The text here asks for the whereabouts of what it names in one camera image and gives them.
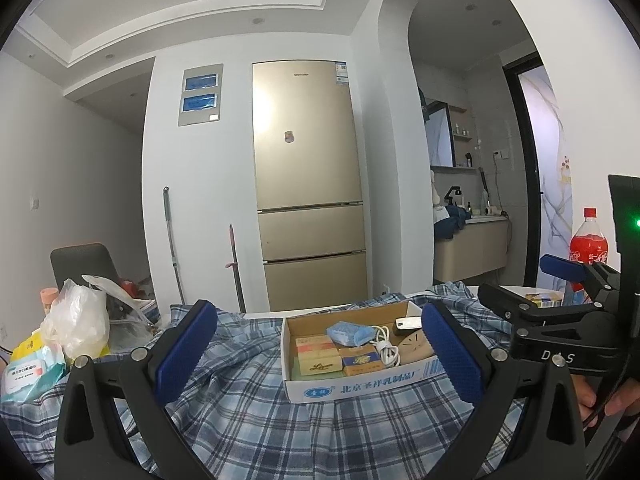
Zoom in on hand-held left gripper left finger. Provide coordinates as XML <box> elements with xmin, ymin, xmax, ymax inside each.
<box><xmin>54</xmin><ymin>299</ymin><xmax>218</xmax><ymax>480</ymax></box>

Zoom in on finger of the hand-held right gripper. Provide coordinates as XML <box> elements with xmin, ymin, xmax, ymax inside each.
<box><xmin>538</xmin><ymin>253</ymin><xmax>622</xmax><ymax>297</ymax></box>
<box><xmin>477</xmin><ymin>283</ymin><xmax>602</xmax><ymax>334</ymax></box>

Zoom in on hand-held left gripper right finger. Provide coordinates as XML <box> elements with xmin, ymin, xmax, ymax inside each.
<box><xmin>421</xmin><ymin>299</ymin><xmax>586</xmax><ymax>480</ymax></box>

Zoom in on round wooden disc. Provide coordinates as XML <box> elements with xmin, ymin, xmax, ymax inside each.
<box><xmin>397</xmin><ymin>332</ymin><xmax>436</xmax><ymax>363</ymax></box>

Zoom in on white charging cable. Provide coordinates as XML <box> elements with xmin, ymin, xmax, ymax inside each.
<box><xmin>371</xmin><ymin>325</ymin><xmax>402</xmax><ymax>367</ymax></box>

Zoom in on blue and tan cigarette pack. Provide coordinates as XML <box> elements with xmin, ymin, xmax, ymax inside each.
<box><xmin>339</xmin><ymin>344</ymin><xmax>380</xmax><ymax>377</ymax></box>

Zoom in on blue face mask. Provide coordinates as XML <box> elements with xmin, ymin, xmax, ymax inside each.
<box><xmin>326</xmin><ymin>323</ymin><xmax>380</xmax><ymax>347</ymax></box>

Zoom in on white cardboard box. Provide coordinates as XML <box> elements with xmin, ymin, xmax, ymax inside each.
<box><xmin>280</xmin><ymin>300</ymin><xmax>446</xmax><ymax>403</ymax></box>

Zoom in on red and tan cigarette pack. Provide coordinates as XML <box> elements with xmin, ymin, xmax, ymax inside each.
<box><xmin>294</xmin><ymin>335</ymin><xmax>345</xmax><ymax>377</ymax></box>

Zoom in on person's right hand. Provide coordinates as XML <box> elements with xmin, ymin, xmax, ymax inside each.
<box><xmin>571</xmin><ymin>375</ymin><xmax>640</xmax><ymax>417</ymax></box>

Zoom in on small yellow box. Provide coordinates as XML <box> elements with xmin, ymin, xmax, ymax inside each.
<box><xmin>525</xmin><ymin>290</ymin><xmax>564</xmax><ymax>309</ymax></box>

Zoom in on red soda bottle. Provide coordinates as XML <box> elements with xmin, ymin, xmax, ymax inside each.
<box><xmin>569</xmin><ymin>207</ymin><xmax>610</xmax><ymax>292</ymax></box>

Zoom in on beige vanity cabinet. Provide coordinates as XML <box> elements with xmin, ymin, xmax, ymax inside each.
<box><xmin>432</xmin><ymin>216</ymin><xmax>512</xmax><ymax>284</ymax></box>

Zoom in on translucent plastic bag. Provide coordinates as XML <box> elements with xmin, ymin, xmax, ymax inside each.
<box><xmin>81</xmin><ymin>274</ymin><xmax>152</xmax><ymax>330</ymax></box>

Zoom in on blue plaid cloth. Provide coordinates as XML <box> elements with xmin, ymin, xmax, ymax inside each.
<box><xmin>0</xmin><ymin>280</ymin><xmax>591</xmax><ymax>480</ymax></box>

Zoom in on floral glass door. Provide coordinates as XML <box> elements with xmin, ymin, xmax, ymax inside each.
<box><xmin>501</xmin><ymin>51</ymin><xmax>574</xmax><ymax>287</ymax></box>

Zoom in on dark blue cloth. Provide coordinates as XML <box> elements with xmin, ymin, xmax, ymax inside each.
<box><xmin>433</xmin><ymin>204</ymin><xmax>471</xmax><ymax>241</ymax></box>

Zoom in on white plastic bag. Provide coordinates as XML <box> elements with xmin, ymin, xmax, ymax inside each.
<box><xmin>41</xmin><ymin>280</ymin><xmax>111</xmax><ymax>360</ymax></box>

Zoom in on grey chair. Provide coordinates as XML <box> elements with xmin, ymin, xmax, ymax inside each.
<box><xmin>50</xmin><ymin>243</ymin><xmax>122</xmax><ymax>293</ymax></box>

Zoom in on wet wipes pack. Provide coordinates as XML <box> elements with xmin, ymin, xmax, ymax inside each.
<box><xmin>1</xmin><ymin>331</ymin><xmax>69</xmax><ymax>404</ymax></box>

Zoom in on bathroom mirror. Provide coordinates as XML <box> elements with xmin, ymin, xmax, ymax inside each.
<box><xmin>425</xmin><ymin>100</ymin><xmax>456</xmax><ymax>167</ymax></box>

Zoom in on gold refrigerator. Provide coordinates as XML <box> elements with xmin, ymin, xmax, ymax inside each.
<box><xmin>251</xmin><ymin>60</ymin><xmax>370</xmax><ymax>313</ymax></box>

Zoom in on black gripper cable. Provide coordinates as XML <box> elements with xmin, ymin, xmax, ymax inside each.
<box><xmin>582</xmin><ymin>355</ymin><xmax>637</xmax><ymax>428</ymax></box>

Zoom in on grey mop handle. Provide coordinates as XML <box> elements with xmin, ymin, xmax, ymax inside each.
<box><xmin>162</xmin><ymin>186</ymin><xmax>187</xmax><ymax>306</ymax></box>

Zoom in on wall shelf with bottles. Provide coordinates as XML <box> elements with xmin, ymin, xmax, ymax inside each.
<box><xmin>452</xmin><ymin>104</ymin><xmax>474</xmax><ymax>142</ymax></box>

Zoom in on grey wall panel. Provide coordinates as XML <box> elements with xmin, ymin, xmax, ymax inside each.
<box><xmin>177</xmin><ymin>63</ymin><xmax>225</xmax><ymax>127</ymax></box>

